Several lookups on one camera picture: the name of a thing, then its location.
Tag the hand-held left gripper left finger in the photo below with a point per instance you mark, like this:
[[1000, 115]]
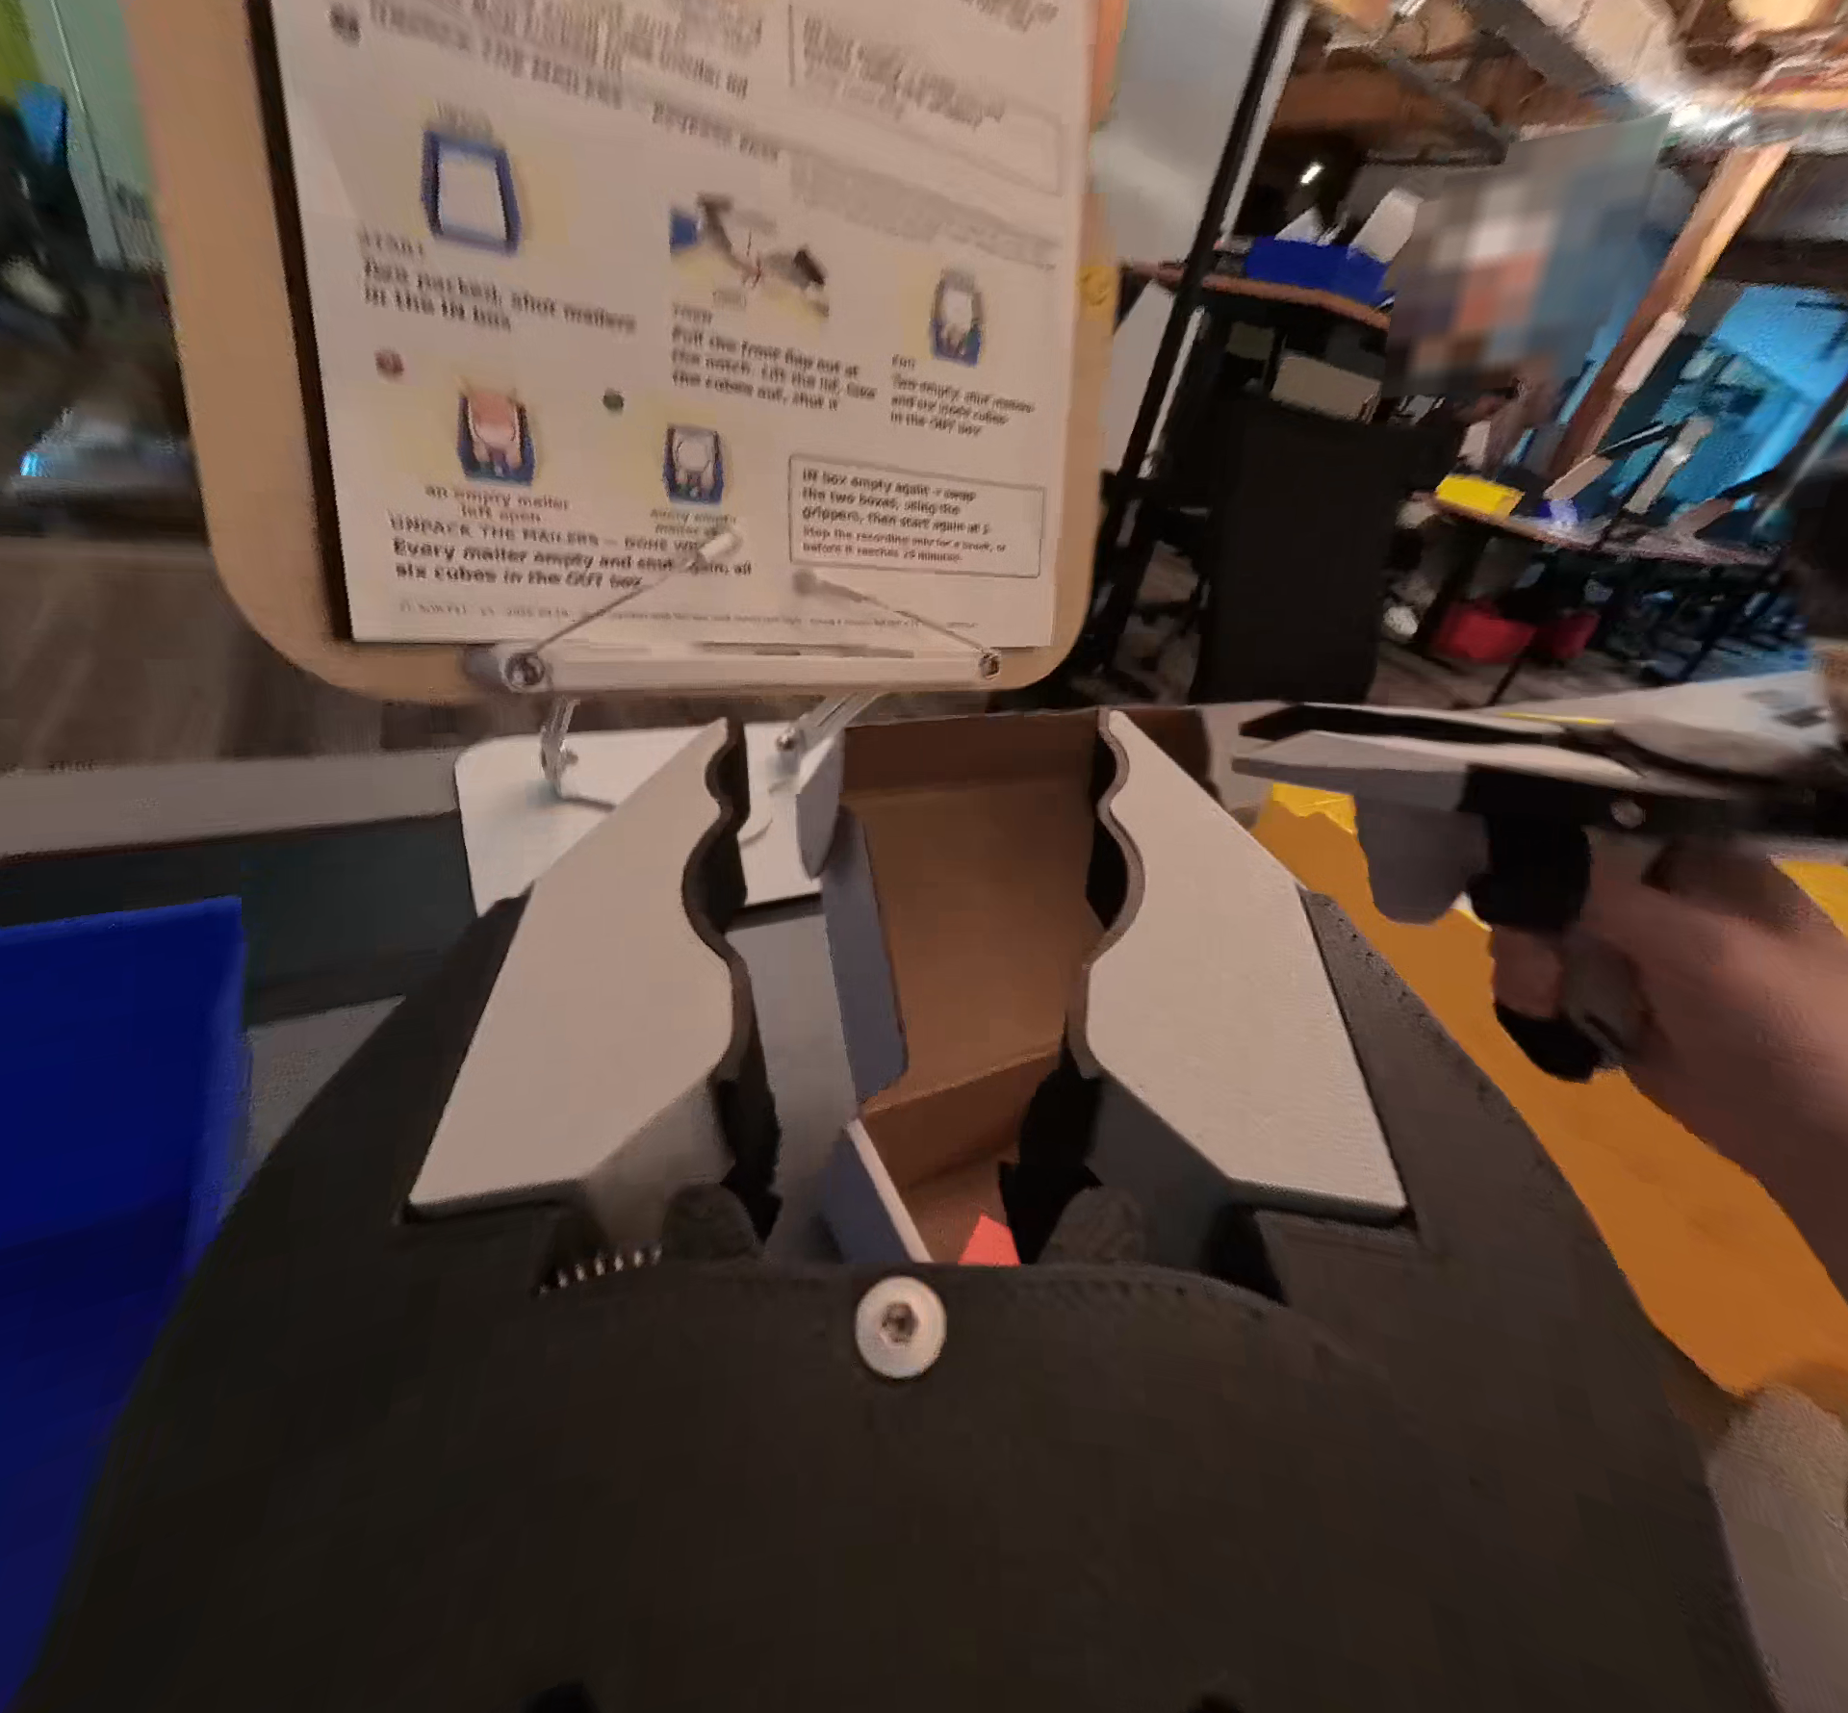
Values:
[[608, 1004]]

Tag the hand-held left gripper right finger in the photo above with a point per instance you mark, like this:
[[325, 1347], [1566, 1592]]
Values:
[[1227, 1004]]

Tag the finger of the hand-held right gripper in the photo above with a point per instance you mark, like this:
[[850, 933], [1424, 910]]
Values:
[[1343, 723], [1416, 818]]

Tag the white cardboard mailer box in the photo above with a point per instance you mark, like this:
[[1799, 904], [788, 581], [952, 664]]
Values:
[[968, 904]]

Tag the red cube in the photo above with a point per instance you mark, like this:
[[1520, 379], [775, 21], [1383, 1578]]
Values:
[[991, 1243]]

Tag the yellow plastic bin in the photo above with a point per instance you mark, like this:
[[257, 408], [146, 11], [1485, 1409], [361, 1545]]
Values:
[[1618, 1207]]

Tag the blue plastic bin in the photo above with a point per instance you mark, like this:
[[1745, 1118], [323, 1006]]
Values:
[[101, 1164]]

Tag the person's right hand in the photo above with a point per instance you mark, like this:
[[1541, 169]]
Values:
[[1747, 1020]]

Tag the red storage crate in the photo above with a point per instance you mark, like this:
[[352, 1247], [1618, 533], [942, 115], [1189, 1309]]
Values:
[[1487, 629]]

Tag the black cabinet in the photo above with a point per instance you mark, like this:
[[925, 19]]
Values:
[[1301, 543]]

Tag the white board stand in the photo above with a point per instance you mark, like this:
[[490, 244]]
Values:
[[534, 818]]

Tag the small blue storage bin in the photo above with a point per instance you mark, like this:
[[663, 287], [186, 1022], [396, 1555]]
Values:
[[1314, 269]]

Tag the black pole stand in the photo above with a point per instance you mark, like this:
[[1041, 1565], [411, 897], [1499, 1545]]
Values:
[[1222, 240]]

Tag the printed instruction sheet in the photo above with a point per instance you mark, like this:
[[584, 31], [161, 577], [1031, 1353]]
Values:
[[650, 369]]

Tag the instruction sheet on stand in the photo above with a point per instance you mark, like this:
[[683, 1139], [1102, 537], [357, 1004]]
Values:
[[188, 298]]

